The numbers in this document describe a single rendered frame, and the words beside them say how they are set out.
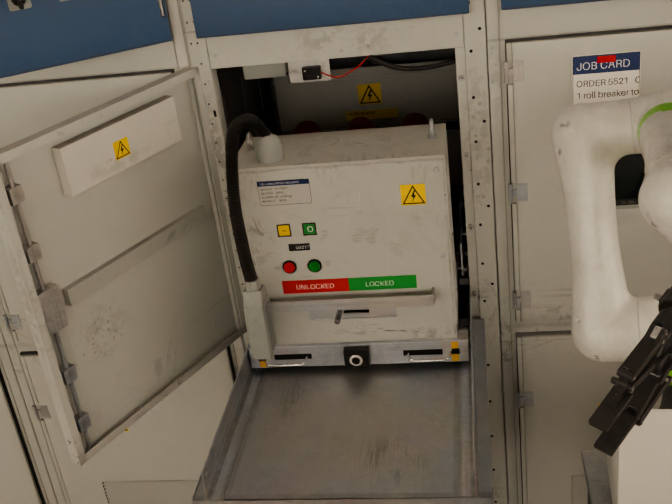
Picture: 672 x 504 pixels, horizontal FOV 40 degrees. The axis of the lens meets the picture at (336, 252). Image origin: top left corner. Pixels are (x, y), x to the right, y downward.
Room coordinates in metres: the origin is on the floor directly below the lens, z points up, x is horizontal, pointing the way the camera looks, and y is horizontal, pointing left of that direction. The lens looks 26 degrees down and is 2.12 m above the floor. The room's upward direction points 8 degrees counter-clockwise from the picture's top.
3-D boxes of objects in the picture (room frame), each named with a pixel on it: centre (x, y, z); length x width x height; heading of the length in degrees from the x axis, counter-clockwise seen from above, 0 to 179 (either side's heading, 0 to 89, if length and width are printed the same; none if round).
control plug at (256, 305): (1.89, 0.20, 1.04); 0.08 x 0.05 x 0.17; 170
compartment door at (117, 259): (1.96, 0.47, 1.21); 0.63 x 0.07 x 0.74; 144
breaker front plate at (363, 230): (1.92, -0.02, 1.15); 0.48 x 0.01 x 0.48; 80
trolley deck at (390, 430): (1.79, 0.00, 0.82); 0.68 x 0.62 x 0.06; 170
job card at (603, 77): (2.00, -0.65, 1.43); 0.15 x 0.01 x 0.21; 80
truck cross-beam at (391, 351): (1.93, -0.02, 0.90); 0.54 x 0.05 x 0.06; 80
